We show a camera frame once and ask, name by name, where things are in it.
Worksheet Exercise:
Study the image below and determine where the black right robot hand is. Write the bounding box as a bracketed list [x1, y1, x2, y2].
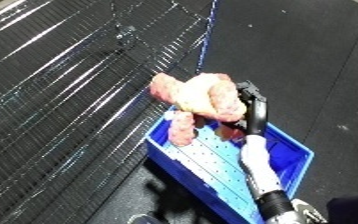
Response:
[218, 79, 274, 137]

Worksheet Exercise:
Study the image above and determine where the pink soft toy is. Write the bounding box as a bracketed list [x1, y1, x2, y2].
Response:
[147, 72, 249, 148]

